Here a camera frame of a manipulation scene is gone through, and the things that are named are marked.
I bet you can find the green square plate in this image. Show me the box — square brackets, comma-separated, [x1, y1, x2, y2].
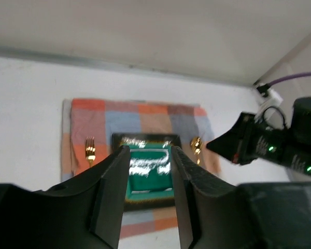
[111, 133, 181, 211]

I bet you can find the gold spoon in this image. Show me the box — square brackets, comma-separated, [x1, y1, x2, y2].
[190, 136, 203, 165]

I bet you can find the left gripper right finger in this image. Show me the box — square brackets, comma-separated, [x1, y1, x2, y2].
[171, 147, 238, 248]

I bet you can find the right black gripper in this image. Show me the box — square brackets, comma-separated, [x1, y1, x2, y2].
[206, 96, 311, 176]

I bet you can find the gold fork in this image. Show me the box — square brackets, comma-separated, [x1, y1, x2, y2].
[85, 137, 96, 168]

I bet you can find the orange blue checkered cloth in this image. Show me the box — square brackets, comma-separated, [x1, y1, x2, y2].
[61, 98, 221, 239]

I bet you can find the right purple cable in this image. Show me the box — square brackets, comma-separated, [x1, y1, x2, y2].
[268, 72, 311, 86]

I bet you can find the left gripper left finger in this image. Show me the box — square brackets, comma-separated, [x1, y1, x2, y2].
[31, 146, 130, 248]

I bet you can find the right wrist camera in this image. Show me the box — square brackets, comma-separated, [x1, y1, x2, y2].
[253, 83, 283, 110]

